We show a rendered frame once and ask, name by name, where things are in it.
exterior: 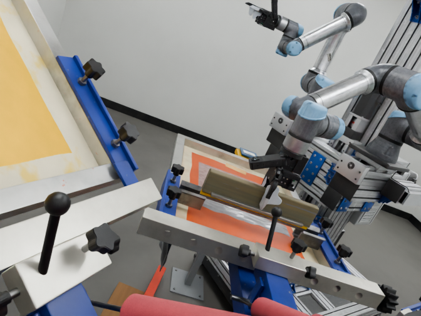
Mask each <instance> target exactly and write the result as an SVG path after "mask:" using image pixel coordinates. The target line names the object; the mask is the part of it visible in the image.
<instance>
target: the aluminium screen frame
mask: <svg viewBox="0 0 421 316"><path fill-rule="evenodd" d="M184 146H187V147H190V148H193V149H195V150H199V151H201V152H204V153H206V154H209V155H212V156H214V157H217V158H220V159H223V160H225V161H228V162H231V163H233V164H236V165H239V166H241V167H245V168H246V169H250V167H249V159H246V158H243V157H241V156H238V155H235V154H232V153H230V152H227V151H225V150H222V149H219V148H217V147H214V146H211V145H209V144H205V143H203V142H200V141H198V140H195V139H192V138H190V137H187V136H184V135H182V134H178V135H177V138H176V140H175V145H174V150H173V153H172V159H171V162H170V167H169V169H170V170H171V169H172V166H173V164H180V165H182V156H183V151H184ZM268 169H269V168H264V169H255V170H252V171H255V172H258V173H260V174H264V175H266V173H267V171H268ZM250 170H251V169H250ZM282 189H283V191H284V193H285V194H286V195H288V196H291V197H294V198H296V199H300V198H299V196H298V194H297V192H296V191H295V190H294V192H293V191H289V190H287V189H284V188H282ZM312 250H313V253H314V255H315V257H316V259H317V261H318V263H319V264H320V265H323V266H327V267H329V268H331V267H330V265H329V263H328V262H327V260H326V258H325V256H324V254H323V252H322V250H321V248H319V249H318V250H315V249H312Z"/></svg>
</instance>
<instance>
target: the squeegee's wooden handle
mask: <svg viewBox="0 0 421 316"><path fill-rule="evenodd" d="M265 191H266V187H263V186H260V185H257V184H255V183H252V182H249V181H245V180H243V179H240V178H238V177H235V176H232V175H229V174H226V173H224V172H221V171H217V170H215V169H212V168H210V169H209V171H208V173H207V176H206V178H205V181H204V183H203V185H202V192H206V193H208V194H211V192H214V193H216V194H220V195H222V196H225V197H228V198H231V199H235V200H237V201H240V202H242V203H246V204H249V205H251V206H255V207H257V208H260V206H259V203H260V202H261V199H262V197H263V196H264V193H265ZM278 196H279V197H280V198H281V200H282V202H281V204H279V205H273V204H267V205H266V206H265V207H264V209H263V210H266V211H269V212H271V210H272V208H274V207H280V208H281V209H282V212H283V213H282V216H284V217H286V218H289V219H293V220H295V221H299V222H301V223H303V226H305V227H307V228H309V227H310V226H311V223H312V222H313V220H314V219H315V217H316V215H317V214H318V212H319V208H318V207H317V205H314V204H311V203H307V202H306V201H302V200H300V199H296V198H295V197H291V196H288V195H286V194H283V193H280V192H279V193H278Z"/></svg>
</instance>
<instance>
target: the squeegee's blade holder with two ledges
mask: <svg viewBox="0 0 421 316"><path fill-rule="evenodd" d="M210 196H211V197H214V198H217V199H220V200H223V201H226V202H228V203H231V204H235V205H237V206H240V207H243V208H246V209H250V210H252V211H255V212H258V213H261V214H264V215H266V216H270V217H272V218H273V216H272V214H271V212H269V211H266V210H260V208H257V207H255V206H251V205H249V204H246V203H242V202H240V201H237V200H235V199H231V198H229V197H225V196H222V195H220V194H216V193H214V192H211V194H210ZM278 219H279V220H281V221H285V222H287V223H291V224H293V225H296V226H299V227H303V223H301V222H299V221H295V220H293V219H289V218H286V217H284V216H281V217H279V218H278Z"/></svg>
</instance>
